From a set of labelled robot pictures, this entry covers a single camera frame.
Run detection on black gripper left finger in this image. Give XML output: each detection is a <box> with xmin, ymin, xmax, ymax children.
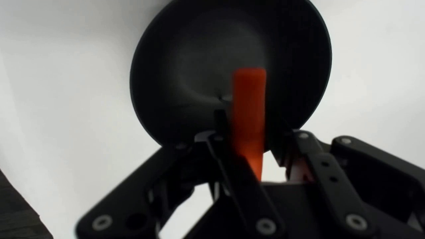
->
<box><xmin>76</xmin><ymin>109</ymin><xmax>289</xmax><ymax>239</ymax></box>

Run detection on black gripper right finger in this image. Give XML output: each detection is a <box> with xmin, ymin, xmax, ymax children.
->
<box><xmin>267</xmin><ymin>128</ymin><xmax>425</xmax><ymax>239</ymax></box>

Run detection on orange handled tool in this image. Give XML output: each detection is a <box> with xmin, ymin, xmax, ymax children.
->
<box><xmin>231</xmin><ymin>66</ymin><xmax>268</xmax><ymax>182</ymax></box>

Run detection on black bowl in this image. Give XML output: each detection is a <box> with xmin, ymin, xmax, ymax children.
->
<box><xmin>129</xmin><ymin>0</ymin><xmax>333</xmax><ymax>150</ymax></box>

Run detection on white table cover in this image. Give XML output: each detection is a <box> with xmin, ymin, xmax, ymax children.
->
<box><xmin>0</xmin><ymin>0</ymin><xmax>425</xmax><ymax>239</ymax></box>

